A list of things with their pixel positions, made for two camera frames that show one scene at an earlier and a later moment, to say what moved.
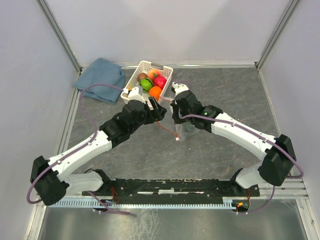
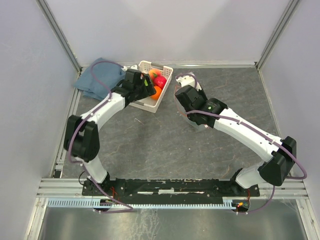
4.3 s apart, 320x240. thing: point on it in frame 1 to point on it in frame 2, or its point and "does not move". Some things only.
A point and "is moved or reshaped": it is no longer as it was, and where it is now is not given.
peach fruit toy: (153, 73) does not move
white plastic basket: (144, 67) does not move
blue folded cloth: (102, 71) does not move
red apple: (160, 81) does not move
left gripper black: (157, 114) to (146, 93)
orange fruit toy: (155, 91) does not move
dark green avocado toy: (188, 127) is moved or reshaped
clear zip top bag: (183, 131) is moved or reshaped
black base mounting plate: (173, 188) does not move
